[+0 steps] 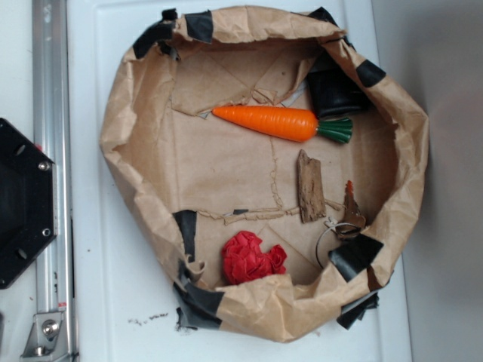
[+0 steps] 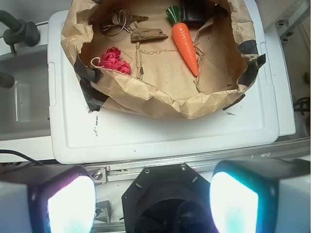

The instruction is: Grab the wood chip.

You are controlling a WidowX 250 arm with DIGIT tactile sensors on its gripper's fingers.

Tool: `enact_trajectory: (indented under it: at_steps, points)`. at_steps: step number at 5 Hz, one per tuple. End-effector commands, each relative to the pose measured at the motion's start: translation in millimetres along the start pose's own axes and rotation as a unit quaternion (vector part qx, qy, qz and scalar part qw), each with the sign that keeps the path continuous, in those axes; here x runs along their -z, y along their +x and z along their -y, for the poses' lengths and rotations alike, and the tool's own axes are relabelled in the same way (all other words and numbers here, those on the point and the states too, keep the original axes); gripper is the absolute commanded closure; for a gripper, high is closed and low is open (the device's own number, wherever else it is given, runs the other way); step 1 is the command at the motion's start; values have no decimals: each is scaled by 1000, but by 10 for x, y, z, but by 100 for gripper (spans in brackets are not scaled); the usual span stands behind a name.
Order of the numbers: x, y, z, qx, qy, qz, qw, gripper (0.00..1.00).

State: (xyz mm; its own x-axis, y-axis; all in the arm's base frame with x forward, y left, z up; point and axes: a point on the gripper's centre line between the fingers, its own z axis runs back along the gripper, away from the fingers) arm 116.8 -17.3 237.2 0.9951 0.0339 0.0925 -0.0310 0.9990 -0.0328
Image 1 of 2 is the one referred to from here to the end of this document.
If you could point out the brown wood chip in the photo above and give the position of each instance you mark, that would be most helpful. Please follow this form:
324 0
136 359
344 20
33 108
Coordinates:
310 192

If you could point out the brown paper bag bin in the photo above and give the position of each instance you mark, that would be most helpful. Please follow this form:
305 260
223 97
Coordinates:
192 180

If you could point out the orange plastic toy carrot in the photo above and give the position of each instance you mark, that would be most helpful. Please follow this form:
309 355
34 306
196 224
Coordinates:
297 125

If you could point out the red crumpled paper ball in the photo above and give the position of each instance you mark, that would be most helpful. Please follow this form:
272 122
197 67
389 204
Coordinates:
244 261

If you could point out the brown feather with red tip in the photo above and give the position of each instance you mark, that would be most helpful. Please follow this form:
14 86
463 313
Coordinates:
353 221

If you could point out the black leather wallet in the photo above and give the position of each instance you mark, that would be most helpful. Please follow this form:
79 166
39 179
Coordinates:
334 93

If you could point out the aluminium rail profile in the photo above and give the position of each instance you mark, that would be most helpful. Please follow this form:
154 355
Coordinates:
54 267

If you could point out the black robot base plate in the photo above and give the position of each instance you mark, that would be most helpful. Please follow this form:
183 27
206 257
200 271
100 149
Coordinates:
27 203

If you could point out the metal corner bracket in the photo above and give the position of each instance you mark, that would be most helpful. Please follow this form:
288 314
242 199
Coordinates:
47 338

